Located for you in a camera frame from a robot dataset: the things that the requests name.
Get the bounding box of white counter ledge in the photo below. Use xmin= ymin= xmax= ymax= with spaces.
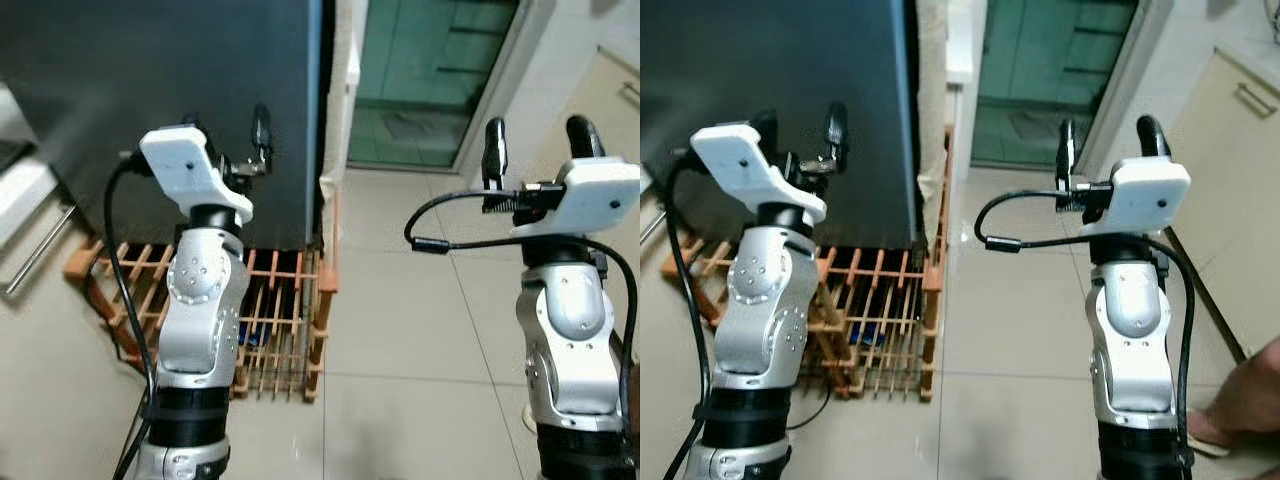
xmin=945 ymin=0 xmax=989 ymax=89

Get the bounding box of wooden wine rack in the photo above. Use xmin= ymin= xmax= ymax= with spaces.
xmin=660 ymin=125 xmax=951 ymax=403
xmin=62 ymin=190 xmax=339 ymax=403

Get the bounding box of beige tall cabinet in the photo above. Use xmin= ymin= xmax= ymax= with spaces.
xmin=530 ymin=45 xmax=641 ymax=191
xmin=1165 ymin=45 xmax=1280 ymax=361

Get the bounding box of green glass sliding door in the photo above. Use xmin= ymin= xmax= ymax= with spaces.
xmin=970 ymin=0 xmax=1146 ymax=171
xmin=348 ymin=0 xmax=531 ymax=173

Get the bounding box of white kitchen counter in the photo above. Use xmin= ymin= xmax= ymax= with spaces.
xmin=0 ymin=85 xmax=56 ymax=246

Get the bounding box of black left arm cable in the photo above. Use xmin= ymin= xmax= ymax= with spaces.
xmin=660 ymin=150 xmax=716 ymax=480
xmin=103 ymin=150 xmax=161 ymax=480

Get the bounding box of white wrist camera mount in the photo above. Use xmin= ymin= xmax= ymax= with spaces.
xmin=690 ymin=122 xmax=828 ymax=226
xmin=512 ymin=155 xmax=641 ymax=239
xmin=138 ymin=125 xmax=254 ymax=226
xmin=1080 ymin=155 xmax=1193 ymax=239

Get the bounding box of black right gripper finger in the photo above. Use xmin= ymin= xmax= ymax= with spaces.
xmin=567 ymin=115 xmax=606 ymax=161
xmin=485 ymin=117 xmax=508 ymax=193
xmin=1058 ymin=117 xmax=1079 ymax=191
xmin=1137 ymin=113 xmax=1172 ymax=161

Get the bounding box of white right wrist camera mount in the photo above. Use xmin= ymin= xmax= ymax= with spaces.
xmin=1080 ymin=155 xmax=1193 ymax=239
xmin=512 ymin=155 xmax=641 ymax=239

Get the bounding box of small metal cabinet handle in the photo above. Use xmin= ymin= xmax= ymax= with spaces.
xmin=1233 ymin=80 xmax=1279 ymax=121

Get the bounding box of person bare leg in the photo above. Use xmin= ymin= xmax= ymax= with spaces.
xmin=1205 ymin=335 xmax=1280 ymax=441

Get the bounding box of pale flip-flop sandal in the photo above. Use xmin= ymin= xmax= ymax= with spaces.
xmin=1185 ymin=405 xmax=1236 ymax=459

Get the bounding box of dark grey fridge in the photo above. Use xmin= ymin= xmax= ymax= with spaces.
xmin=0 ymin=0 xmax=326 ymax=251
xmin=640 ymin=0 xmax=926 ymax=251

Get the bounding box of beige hanging cloth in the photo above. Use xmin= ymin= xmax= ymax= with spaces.
xmin=322 ymin=0 xmax=363 ymax=201
xmin=912 ymin=0 xmax=951 ymax=191

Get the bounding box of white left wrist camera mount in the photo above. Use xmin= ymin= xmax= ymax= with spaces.
xmin=138 ymin=125 xmax=254 ymax=226
xmin=690 ymin=122 xmax=828 ymax=226

